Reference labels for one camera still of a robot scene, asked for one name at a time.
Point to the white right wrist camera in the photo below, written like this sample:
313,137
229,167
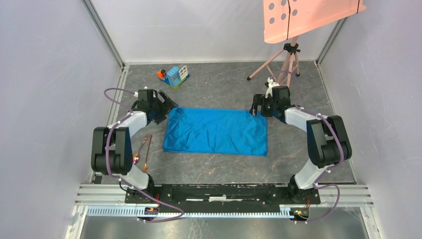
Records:
270,84

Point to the pink music stand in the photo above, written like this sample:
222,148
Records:
286,20

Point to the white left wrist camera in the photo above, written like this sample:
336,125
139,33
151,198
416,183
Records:
136,93

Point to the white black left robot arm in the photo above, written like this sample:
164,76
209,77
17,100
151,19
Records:
111,146

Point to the copper metallic fork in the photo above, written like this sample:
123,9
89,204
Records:
145,167

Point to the colourful toy block house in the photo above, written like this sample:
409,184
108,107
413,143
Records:
174,77

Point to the pink purple metallic spoon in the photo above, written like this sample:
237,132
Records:
136,155

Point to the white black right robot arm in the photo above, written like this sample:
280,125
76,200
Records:
328,144

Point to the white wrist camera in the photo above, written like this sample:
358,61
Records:
270,84
136,93

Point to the blue cloth napkin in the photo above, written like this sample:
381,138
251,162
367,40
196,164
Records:
217,131

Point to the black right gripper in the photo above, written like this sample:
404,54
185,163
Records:
258,100

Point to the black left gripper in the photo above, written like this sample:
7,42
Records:
168,102

